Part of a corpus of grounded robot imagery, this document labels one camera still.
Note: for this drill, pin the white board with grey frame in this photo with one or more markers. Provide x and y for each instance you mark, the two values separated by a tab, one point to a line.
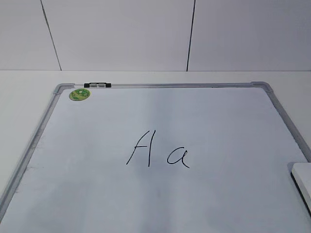
164	158

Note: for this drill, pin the round green sticker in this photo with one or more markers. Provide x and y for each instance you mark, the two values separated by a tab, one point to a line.
79	94

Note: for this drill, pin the white eraser with black felt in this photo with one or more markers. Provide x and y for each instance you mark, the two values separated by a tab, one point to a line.
301	176

